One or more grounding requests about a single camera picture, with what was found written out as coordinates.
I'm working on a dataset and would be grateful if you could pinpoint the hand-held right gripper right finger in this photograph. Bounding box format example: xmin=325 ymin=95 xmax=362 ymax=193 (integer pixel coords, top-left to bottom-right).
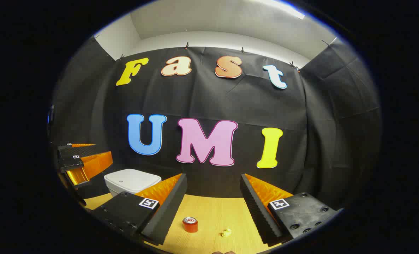
xmin=240 ymin=174 xmax=339 ymax=247

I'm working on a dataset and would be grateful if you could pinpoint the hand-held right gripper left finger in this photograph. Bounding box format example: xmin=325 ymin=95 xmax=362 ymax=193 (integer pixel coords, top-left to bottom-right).
xmin=89 ymin=173 xmax=188 ymax=246

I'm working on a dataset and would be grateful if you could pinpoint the red pop can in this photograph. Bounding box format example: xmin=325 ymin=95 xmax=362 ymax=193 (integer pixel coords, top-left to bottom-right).
xmin=182 ymin=217 xmax=199 ymax=233

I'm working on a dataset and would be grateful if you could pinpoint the white desktop garbage bin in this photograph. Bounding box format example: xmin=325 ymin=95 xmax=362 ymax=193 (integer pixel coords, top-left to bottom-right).
xmin=104 ymin=169 xmax=162 ymax=197

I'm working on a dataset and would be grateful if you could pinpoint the wooden desktop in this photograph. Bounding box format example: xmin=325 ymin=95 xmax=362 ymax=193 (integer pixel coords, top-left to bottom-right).
xmin=80 ymin=192 xmax=294 ymax=254

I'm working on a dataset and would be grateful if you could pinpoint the black backdrop cloth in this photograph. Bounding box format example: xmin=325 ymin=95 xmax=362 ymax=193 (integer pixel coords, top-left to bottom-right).
xmin=49 ymin=35 xmax=383 ymax=212

